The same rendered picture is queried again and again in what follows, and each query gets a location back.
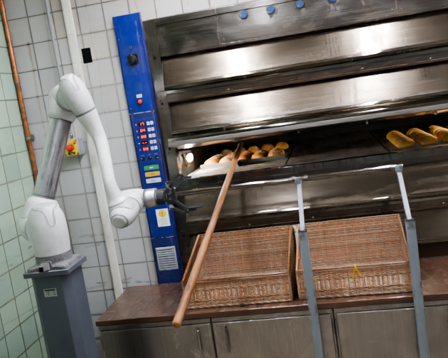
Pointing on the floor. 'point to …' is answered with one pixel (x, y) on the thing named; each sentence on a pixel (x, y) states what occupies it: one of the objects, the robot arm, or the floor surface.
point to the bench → (290, 323)
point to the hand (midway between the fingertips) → (198, 192)
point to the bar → (309, 250)
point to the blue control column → (134, 77)
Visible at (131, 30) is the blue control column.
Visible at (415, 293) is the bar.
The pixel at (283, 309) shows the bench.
